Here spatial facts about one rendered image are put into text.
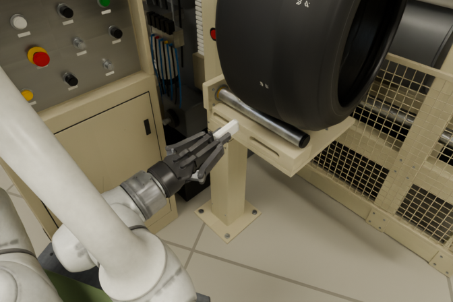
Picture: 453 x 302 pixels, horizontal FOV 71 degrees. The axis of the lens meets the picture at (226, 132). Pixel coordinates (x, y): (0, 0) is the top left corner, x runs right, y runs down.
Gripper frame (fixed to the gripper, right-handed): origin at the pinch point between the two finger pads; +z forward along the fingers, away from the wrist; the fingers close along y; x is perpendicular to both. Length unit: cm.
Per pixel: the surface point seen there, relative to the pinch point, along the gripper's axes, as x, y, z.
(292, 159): 17.3, -8.6, 15.4
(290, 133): 12.2, -4.8, 18.9
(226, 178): 66, 29, 19
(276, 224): 107, 11, 34
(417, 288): 109, -55, 55
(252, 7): -25.0, 2.0, 12.3
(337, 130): 26.4, -7.6, 41.2
